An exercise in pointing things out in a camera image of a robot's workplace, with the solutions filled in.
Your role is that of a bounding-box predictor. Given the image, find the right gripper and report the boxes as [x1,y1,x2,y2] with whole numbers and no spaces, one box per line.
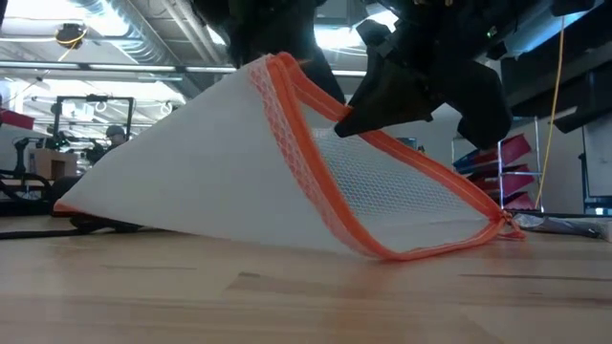
[333,0,514,151]

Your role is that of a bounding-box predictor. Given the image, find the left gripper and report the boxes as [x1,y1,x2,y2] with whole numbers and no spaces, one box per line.
[190,0,347,106]

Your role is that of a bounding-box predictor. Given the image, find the white mesh pouch orange trim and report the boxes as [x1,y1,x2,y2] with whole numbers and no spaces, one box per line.
[52,51,527,263]

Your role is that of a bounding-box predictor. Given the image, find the clear plastic bag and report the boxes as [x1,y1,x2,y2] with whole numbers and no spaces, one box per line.
[514,212,612,241]

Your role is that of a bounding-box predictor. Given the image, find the red panel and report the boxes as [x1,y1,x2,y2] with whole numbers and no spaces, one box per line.
[452,133,534,176]

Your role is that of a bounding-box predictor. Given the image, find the silver tray rack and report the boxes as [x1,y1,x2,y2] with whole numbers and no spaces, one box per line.
[450,117,545,212]

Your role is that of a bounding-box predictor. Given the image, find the whiteboard on stand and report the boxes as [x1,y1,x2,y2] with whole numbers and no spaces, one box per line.
[579,114,612,216]

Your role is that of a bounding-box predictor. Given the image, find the person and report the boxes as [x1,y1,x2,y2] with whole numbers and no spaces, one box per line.
[84,124,129,167]

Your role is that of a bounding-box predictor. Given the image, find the wooden workbench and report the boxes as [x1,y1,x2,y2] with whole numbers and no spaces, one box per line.
[27,147,81,182]

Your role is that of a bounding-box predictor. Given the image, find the red box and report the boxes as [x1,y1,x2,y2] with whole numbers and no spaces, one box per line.
[0,108,36,131]

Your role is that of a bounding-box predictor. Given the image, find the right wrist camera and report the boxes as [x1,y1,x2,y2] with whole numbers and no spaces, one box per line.
[356,17,401,61]

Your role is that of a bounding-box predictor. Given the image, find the yellow hanging cable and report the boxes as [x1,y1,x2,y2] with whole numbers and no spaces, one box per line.
[534,15,567,210]

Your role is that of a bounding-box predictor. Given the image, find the large metal ceiling duct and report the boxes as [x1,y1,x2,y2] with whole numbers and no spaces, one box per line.
[501,0,604,59]

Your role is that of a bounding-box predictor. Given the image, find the silver ribbed ceiling duct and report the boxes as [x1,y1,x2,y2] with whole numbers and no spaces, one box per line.
[71,0,233,99]

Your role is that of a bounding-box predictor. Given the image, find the black metal workstation frame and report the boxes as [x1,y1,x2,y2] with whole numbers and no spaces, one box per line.
[50,94,136,144]

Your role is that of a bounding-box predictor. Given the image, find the yellow hanging cord reel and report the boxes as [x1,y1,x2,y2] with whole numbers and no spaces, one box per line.
[54,22,88,51]

